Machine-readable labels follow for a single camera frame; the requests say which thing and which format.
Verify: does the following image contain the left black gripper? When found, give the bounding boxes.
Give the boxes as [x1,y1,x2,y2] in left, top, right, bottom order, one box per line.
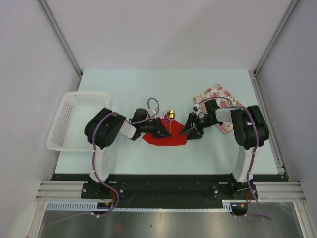
[140,117,172,138]

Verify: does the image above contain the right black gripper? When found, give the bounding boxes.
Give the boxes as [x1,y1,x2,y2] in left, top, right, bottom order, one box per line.
[180,113,217,140]

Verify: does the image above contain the red paper napkin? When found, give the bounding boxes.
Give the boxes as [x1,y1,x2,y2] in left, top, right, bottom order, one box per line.
[140,119,188,146]

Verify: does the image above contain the iridescent fork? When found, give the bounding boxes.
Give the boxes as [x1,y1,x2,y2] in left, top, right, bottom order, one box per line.
[163,111,169,123]

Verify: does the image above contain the iridescent spoon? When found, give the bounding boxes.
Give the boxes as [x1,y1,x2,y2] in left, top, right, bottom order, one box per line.
[168,109,175,133]

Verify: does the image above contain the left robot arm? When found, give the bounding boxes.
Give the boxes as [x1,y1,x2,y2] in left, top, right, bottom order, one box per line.
[84,108,172,198]

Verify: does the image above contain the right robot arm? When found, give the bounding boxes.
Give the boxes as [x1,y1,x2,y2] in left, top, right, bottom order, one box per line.
[180,98,269,199]

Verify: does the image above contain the floral tray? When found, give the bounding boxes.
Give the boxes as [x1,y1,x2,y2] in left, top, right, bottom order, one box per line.
[193,84,241,134]

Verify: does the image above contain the white plastic basket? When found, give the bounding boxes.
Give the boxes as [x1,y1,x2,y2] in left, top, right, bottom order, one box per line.
[46,91,110,152]

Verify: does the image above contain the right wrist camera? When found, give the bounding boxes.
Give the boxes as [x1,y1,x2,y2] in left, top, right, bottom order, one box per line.
[193,104,203,114]

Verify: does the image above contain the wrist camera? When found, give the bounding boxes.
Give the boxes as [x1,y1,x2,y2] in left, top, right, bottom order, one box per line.
[148,107,159,118]
[193,104,203,114]

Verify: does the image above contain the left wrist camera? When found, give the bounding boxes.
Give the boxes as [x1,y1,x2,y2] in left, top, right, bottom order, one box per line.
[148,107,159,118]

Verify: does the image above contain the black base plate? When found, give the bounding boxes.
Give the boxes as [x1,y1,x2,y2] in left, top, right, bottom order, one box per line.
[51,174,289,209]

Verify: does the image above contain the white cable duct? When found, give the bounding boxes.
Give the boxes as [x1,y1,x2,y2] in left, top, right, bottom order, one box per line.
[46,200,248,213]

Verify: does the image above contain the right aluminium frame post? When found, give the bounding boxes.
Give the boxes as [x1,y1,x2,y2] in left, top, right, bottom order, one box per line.
[253,0,301,77]

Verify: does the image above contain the aluminium frame post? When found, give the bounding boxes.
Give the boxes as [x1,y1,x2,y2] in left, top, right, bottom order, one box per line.
[253,0,301,77]
[36,0,83,78]

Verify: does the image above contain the left aluminium frame post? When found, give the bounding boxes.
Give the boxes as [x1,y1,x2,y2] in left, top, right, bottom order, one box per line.
[36,0,83,78]

